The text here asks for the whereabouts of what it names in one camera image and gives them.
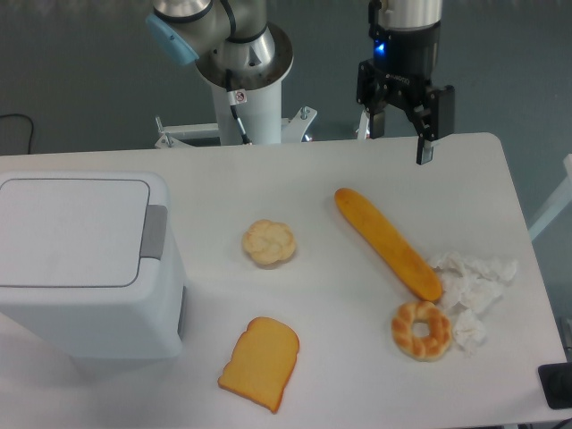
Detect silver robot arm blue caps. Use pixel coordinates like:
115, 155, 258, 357
146, 1, 455, 164

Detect braided ring doughnut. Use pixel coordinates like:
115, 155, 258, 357
391, 301, 452, 362

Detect long orange baguette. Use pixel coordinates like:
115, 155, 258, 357
334, 188, 442, 301

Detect black device table corner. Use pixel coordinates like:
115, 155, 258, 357
537, 362, 572, 409

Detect crumpled white tissue large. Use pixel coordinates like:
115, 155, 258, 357
427, 252, 518, 315

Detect white frame right edge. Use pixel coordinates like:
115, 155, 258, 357
528, 154, 571, 241

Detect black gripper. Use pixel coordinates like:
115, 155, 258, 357
356, 21, 456, 165

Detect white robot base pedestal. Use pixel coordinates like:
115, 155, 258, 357
155, 83, 317, 148

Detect crumpled white tissue small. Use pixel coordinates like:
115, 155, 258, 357
452, 309, 486, 356

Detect white trash can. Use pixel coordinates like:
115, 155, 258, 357
1, 171, 186, 359

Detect round braided bread bun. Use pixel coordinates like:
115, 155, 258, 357
241, 219, 297, 267

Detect orange toast slice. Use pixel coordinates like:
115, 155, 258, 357
217, 316, 300, 414

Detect grey trash can push button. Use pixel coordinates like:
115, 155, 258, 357
139, 205, 168, 260

